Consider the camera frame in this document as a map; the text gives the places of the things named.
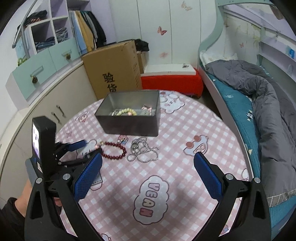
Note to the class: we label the pale pink butterfly sticker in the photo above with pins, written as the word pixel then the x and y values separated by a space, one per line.
pixel 163 55

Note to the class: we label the teal bunk bed frame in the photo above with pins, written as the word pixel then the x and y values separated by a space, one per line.
pixel 217 25

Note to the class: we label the purple cube shelf cabinet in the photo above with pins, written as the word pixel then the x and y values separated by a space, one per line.
pixel 55 14

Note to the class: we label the person's left hand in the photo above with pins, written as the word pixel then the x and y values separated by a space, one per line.
pixel 24 199

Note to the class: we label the teal bed sheet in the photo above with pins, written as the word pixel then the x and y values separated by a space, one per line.
pixel 238 109

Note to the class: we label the pile of dark clothes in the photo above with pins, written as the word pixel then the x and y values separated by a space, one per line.
pixel 34 18

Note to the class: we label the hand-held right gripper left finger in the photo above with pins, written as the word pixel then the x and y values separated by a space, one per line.
pixel 87 178

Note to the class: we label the red butterfly sticker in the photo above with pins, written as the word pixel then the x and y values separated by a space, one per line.
pixel 161 30

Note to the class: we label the pink checked tablecloth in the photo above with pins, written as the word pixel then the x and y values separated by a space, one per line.
pixel 161 162

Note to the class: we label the white wardrobe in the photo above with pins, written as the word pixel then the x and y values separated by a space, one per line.
pixel 143 20

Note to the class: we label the narrow teal drawer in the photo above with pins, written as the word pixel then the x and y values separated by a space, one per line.
pixel 60 52

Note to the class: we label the grey metal tin box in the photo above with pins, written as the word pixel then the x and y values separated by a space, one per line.
pixel 129 126

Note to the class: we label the wide teal drawer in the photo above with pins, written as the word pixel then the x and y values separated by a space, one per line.
pixel 32 69

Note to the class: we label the grey metal handrail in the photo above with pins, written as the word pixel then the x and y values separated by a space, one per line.
pixel 23 32

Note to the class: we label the folded light blue jeans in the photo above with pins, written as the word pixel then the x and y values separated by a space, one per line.
pixel 62 34

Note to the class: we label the cream butterfly sticker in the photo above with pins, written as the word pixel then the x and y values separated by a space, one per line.
pixel 186 5

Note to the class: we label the large cardboard box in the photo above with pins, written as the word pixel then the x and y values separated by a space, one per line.
pixel 113 69

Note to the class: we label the yellow hanging jacket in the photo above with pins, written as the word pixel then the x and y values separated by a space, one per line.
pixel 86 34

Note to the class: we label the grey duvet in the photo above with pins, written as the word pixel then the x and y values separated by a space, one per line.
pixel 272 104

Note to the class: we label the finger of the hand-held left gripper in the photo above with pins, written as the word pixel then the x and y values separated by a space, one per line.
pixel 76 162
pixel 77 144

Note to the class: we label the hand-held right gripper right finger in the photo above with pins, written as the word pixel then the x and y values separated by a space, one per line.
pixel 208 176

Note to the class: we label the small blue box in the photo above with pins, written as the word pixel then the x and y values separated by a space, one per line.
pixel 290 52

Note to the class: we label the red low bench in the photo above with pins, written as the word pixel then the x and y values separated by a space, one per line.
pixel 171 83

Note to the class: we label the beige low cabinet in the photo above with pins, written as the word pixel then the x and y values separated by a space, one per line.
pixel 34 111

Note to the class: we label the green hair claw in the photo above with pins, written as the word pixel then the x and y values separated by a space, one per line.
pixel 21 61

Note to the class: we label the folded dark blue jeans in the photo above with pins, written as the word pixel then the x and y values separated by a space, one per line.
pixel 45 45

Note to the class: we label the white pillow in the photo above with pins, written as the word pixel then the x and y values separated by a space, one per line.
pixel 215 59

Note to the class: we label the small orange butterfly sticker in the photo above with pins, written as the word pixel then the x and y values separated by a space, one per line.
pixel 241 44

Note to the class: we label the light blue hanging jacket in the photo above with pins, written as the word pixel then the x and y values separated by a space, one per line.
pixel 77 34

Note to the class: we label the black hanging jacket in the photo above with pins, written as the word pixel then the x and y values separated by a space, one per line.
pixel 98 30

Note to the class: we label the white wall shelf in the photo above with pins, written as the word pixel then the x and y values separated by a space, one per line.
pixel 277 48

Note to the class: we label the black garment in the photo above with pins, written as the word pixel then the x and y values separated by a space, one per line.
pixel 141 45

